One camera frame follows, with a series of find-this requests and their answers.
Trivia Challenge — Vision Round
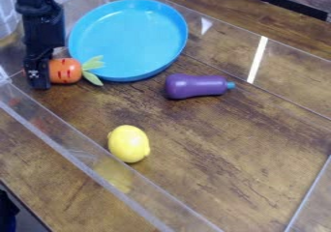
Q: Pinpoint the blue round plastic tray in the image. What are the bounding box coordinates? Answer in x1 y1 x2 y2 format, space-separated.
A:
67 0 189 82

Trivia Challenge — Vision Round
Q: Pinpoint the orange toy carrot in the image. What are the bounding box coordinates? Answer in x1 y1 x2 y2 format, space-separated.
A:
50 55 105 86

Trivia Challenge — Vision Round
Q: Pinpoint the yellow toy lemon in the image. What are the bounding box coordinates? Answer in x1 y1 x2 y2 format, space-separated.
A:
108 125 150 163

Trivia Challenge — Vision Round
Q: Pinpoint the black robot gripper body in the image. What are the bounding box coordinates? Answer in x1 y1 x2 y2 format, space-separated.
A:
16 0 65 59

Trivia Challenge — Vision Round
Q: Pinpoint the dark bar at background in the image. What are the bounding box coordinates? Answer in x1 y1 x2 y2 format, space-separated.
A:
260 0 329 21

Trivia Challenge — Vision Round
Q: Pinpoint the purple toy eggplant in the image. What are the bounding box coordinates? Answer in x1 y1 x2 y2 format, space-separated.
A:
165 73 236 100

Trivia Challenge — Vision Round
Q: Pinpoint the clear acrylic enclosure wall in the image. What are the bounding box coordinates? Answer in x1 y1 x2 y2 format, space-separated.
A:
0 0 331 232

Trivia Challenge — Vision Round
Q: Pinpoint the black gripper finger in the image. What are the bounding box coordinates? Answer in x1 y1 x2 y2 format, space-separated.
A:
23 58 51 90

